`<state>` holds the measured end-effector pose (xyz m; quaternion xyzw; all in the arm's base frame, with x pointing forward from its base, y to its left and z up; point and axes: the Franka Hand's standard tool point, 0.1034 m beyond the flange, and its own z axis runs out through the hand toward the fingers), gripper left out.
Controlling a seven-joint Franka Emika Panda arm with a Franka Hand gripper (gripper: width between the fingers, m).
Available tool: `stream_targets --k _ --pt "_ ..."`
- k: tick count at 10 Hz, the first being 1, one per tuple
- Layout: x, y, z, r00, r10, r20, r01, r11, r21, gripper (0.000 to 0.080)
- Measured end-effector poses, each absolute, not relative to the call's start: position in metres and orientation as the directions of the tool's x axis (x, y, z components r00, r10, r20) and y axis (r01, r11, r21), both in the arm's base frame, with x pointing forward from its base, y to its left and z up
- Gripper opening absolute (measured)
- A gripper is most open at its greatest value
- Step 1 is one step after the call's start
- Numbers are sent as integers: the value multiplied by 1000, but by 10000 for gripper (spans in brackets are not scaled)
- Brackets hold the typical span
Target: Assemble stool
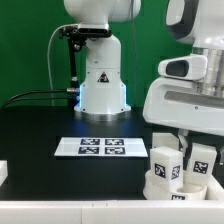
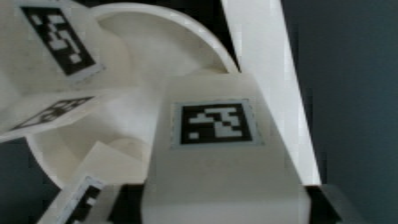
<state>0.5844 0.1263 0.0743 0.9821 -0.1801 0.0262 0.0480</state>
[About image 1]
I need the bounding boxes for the white cable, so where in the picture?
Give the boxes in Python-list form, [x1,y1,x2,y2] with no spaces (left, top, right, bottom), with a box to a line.
[46,25,73,108]

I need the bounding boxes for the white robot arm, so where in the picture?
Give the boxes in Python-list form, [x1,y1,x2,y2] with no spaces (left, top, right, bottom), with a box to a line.
[64,0,224,136]

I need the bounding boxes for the white L-shaped fence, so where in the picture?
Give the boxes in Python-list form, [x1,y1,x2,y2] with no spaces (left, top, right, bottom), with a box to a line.
[0,178,224,224]

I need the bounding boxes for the white round stool seat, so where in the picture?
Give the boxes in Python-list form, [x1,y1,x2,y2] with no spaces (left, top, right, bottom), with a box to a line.
[143,171,207,201]

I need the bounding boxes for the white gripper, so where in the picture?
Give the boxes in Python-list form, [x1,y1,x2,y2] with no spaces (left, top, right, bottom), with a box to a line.
[143,78,224,165]

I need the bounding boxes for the black camera stand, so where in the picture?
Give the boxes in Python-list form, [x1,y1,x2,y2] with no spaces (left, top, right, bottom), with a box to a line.
[59,24,112,108]

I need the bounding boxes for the black cables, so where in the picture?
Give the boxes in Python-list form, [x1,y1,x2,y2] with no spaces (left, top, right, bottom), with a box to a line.
[1,87,81,110]

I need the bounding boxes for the white marker sheet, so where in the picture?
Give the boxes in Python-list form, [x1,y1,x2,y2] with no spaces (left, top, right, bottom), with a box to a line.
[55,137,147,158]

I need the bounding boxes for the white left fence block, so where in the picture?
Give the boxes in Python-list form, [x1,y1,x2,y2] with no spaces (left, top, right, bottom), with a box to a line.
[0,160,8,187]

